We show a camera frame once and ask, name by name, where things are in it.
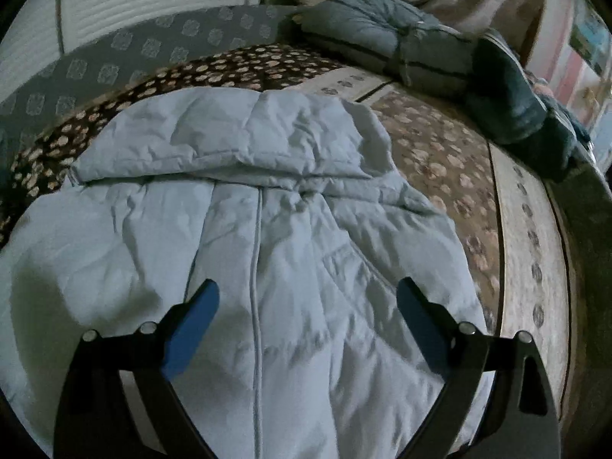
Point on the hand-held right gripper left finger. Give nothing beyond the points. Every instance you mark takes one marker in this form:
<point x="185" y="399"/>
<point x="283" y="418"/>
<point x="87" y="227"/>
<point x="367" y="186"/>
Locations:
<point x="191" y="330"/>

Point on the dark teal blanket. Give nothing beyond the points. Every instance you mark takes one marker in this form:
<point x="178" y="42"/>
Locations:
<point x="511" y="95"/>

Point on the grey floral bed rail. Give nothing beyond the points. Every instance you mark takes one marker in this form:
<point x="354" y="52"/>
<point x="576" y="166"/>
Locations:
<point x="588" y="248"/>
<point x="143" y="48"/>

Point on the multicoloured patterned quilt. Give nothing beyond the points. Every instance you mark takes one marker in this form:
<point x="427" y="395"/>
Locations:
<point x="544" y="88"/>

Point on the light blue puffer jacket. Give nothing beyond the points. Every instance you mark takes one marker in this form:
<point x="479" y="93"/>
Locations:
<point x="287" y="248"/>

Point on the grey-blue folded quilt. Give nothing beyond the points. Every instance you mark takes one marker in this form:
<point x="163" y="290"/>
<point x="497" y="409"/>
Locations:
<point x="363" y="28"/>

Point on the wall poster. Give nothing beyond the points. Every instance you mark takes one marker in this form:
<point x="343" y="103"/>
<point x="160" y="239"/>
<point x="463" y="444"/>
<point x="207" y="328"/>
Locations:
<point x="590" y="33"/>

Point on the floral bed blanket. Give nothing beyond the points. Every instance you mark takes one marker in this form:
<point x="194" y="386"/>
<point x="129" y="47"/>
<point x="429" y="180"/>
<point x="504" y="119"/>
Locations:
<point x="430" y="153"/>

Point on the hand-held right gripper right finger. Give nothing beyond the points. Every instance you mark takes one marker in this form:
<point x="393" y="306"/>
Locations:
<point x="420" y="325"/>

